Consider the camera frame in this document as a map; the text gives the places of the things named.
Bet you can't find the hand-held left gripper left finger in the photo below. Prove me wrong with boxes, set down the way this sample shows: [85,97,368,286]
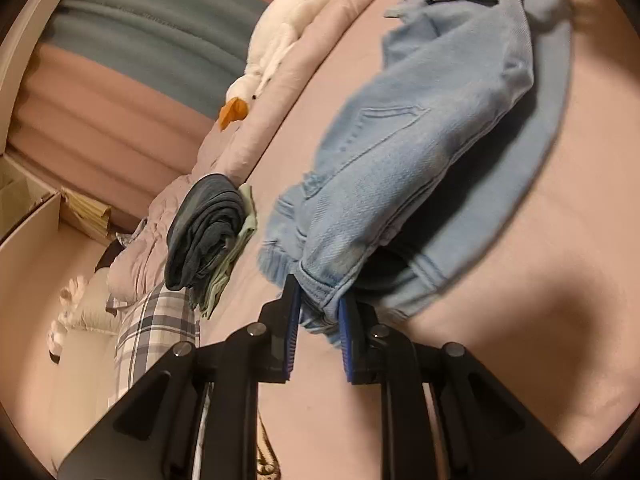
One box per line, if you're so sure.
[57,274,303,480]

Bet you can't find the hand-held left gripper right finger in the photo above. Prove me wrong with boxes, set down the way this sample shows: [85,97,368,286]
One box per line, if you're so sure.
[339,290,583,480]

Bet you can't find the light blue denim pants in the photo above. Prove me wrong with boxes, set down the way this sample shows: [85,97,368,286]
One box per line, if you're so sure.
[257,0,573,348]

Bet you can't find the pale green folded garment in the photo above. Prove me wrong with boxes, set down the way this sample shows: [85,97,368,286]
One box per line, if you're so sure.
[189,183,258,320]

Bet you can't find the dark folded clothes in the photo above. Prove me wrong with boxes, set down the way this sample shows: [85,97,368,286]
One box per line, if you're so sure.
[165,174,248,292]

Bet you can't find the plaid checked cloth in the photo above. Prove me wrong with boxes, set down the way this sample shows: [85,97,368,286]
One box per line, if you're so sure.
[105,280,201,403]

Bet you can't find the white pillow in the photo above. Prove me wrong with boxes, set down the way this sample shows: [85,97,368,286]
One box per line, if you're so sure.
[47,267,123,361]

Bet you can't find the pink bed sheet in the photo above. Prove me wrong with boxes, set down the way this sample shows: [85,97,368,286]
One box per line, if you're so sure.
[200,0,640,480]

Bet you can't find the white goose plush toy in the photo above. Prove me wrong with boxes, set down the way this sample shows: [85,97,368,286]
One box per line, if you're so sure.
[218,0,373,131]

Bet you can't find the pink quilt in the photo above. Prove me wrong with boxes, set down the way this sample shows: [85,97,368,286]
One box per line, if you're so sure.
[105,0,416,306]

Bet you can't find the cardboard box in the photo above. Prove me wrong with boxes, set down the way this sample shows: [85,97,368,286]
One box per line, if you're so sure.
[0,155,66,241]

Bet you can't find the pink and grey curtain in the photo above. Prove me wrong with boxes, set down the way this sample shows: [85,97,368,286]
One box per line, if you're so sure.
[5,0,351,221]

